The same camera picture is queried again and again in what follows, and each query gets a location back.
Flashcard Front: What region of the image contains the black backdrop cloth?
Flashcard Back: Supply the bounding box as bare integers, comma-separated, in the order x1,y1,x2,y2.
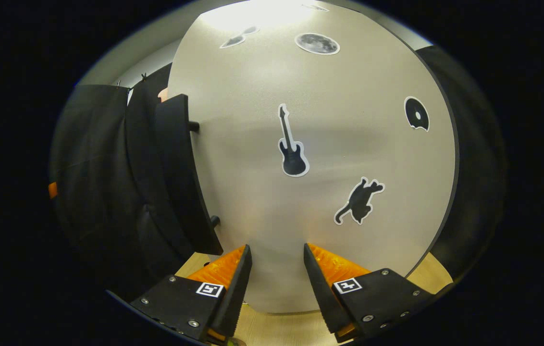
50,46,508,301

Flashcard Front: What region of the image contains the white cabinet door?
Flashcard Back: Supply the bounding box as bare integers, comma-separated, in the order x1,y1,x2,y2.
166,0,457,315

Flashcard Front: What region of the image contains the black door handle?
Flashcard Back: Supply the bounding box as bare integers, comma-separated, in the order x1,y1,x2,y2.
155,94,224,256

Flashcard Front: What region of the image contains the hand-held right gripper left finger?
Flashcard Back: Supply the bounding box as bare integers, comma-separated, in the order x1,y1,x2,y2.
129,243,254,343

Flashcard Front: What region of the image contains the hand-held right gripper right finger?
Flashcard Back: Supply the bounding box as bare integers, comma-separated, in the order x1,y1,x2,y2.
303,242,439,343

